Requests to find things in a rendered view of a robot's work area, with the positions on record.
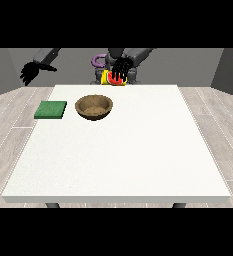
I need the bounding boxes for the green square pad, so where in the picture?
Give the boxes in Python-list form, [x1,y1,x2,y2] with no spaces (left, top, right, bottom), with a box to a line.
[33,100,68,120]

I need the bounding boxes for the brown wooden bowl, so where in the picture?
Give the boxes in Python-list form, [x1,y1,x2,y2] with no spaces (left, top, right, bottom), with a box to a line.
[74,94,114,122]

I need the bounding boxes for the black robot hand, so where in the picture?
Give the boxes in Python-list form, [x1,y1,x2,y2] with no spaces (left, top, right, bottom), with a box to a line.
[19,61,58,87]
[110,57,133,83]

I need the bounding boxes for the grey robot trunk purple rings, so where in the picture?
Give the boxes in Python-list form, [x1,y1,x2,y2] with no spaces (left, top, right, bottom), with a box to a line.
[89,48,143,86]

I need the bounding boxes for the yellow cup with melon print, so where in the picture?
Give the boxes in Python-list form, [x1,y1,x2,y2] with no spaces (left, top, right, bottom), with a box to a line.
[100,69,128,87]

